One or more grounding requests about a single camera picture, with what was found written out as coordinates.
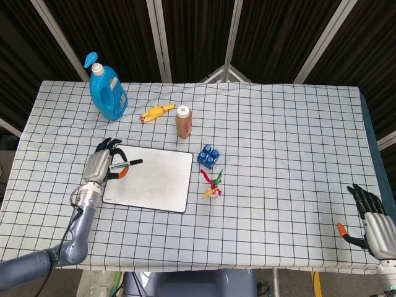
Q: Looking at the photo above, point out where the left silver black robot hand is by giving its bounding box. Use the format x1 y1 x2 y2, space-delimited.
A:
82 137 128 186

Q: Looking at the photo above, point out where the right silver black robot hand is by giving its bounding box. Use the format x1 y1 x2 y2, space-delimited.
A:
336 184 396 260

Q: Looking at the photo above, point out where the green marker pen black cap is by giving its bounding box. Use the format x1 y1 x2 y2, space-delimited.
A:
110 158 144 170

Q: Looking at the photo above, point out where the white dry-erase board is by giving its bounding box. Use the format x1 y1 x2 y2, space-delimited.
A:
101 144 194 213

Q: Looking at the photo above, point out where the blue detergent bottle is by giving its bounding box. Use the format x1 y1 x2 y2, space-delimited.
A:
84 51 129 121

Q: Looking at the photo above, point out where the yellow rubber chicken toy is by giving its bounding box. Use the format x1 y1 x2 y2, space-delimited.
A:
139 103 176 124

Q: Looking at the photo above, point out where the brown juice bottle white cap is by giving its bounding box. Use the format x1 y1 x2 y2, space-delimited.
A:
175 105 193 140

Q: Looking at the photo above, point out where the blue building block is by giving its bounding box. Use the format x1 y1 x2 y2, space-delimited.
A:
197 144 221 170

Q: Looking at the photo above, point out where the colourful feather shuttlecock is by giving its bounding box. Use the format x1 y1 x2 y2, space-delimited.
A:
199 168 225 200

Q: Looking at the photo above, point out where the grid-pattern tablecloth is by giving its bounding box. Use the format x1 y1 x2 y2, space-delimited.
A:
0 80 381 275

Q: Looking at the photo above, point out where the grey robot torso base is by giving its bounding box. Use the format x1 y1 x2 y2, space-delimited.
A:
123 268 257 297

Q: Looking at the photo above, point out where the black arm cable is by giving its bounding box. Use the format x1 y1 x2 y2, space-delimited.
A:
33 188 85 297

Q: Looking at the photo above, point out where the yellow cable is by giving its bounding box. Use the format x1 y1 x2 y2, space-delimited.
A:
311 271 323 297

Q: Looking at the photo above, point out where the white screen frame post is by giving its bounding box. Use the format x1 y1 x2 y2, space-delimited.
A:
293 0 354 84
29 0 90 83
145 0 173 83
222 0 244 83

